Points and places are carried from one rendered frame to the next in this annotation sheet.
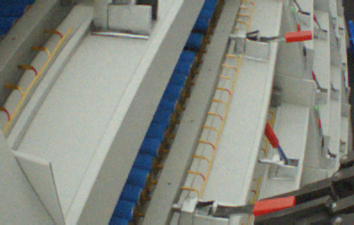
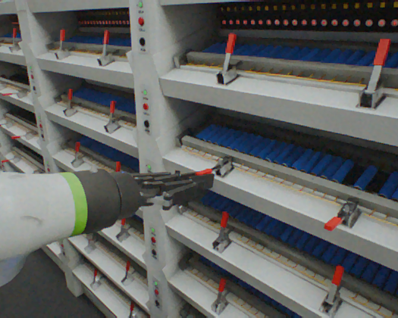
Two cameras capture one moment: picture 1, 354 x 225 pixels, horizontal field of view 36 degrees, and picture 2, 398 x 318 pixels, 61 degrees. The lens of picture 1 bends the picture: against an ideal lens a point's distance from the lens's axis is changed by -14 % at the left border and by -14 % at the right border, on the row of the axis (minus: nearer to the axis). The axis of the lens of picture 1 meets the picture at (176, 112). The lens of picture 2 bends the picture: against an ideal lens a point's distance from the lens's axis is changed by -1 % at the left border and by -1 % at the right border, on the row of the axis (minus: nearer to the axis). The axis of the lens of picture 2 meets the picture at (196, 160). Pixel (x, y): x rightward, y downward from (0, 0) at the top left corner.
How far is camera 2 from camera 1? 83 cm
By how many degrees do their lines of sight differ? 92
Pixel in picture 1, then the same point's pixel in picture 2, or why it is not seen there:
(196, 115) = (277, 168)
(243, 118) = (283, 196)
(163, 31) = (218, 86)
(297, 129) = not seen: outside the picture
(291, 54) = not seen: outside the picture
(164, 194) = (236, 154)
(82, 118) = (191, 77)
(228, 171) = (249, 182)
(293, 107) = not seen: outside the picture
